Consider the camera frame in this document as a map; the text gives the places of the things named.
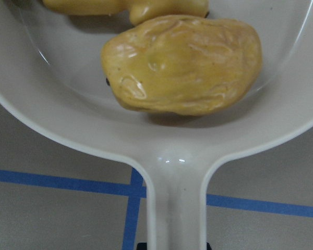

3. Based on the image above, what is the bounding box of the toy ginger root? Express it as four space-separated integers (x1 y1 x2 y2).
43 0 209 26

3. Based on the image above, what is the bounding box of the toy potato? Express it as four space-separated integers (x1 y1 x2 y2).
101 15 262 116

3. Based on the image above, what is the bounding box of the beige dustpan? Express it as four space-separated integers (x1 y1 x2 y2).
0 1 313 249

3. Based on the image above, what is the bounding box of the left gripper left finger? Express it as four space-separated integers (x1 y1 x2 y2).
136 242 147 250

